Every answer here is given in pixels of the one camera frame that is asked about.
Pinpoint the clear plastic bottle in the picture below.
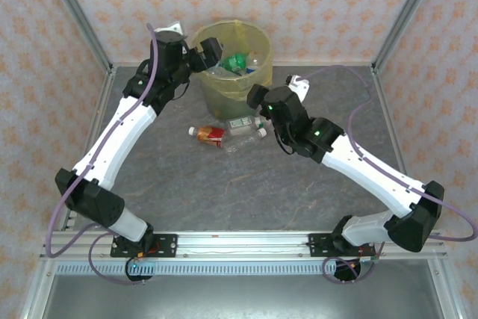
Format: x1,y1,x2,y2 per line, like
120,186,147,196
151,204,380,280
203,66,229,80
246,51,269,69

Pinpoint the clear bottle white cap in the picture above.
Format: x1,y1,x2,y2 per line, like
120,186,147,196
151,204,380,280
223,127,268,155

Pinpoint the green plastic bottle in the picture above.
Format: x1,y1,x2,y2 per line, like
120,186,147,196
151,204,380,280
219,53,250,73

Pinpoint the red orange label bottle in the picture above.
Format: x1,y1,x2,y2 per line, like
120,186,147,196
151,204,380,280
187,126,228,149

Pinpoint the mesh bin with plastic liner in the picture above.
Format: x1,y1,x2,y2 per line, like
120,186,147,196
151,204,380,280
188,19,274,102

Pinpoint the round mesh waste bin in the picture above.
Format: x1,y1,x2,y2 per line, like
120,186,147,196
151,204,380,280
189,19,274,123

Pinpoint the grey metal shelf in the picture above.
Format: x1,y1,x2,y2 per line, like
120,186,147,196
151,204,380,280
22,258,462,319

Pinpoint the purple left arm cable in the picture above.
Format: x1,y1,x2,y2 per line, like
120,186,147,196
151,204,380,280
43,22,158,286

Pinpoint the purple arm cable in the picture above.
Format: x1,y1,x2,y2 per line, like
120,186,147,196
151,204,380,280
43,22,158,286
298,64,478,285

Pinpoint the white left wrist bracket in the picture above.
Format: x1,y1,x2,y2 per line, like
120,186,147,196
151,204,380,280
154,21,187,37

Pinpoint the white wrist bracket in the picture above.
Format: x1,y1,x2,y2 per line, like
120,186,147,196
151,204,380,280
154,21,187,37
286,74,311,104

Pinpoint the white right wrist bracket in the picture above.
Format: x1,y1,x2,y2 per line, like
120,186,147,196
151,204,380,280
286,74,311,104

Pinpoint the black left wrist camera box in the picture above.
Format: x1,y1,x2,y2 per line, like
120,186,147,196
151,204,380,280
199,37,226,70

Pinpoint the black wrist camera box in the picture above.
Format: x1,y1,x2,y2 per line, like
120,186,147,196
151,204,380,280
246,83,270,110
199,37,226,70

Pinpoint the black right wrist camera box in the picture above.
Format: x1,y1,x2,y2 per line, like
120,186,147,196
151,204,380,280
246,83,270,110

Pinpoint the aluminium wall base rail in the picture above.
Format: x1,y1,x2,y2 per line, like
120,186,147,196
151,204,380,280
111,60,374,69

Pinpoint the aluminium frame post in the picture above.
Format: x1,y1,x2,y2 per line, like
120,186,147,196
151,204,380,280
370,0,446,75
40,0,115,75

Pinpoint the black round cable port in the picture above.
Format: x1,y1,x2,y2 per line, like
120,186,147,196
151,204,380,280
125,258,155,283
333,258,364,285

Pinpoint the slotted grey cable duct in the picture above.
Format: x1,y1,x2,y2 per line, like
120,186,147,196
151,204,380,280
55,261,339,276

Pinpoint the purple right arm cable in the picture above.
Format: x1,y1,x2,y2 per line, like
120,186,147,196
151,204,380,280
298,64,478,285

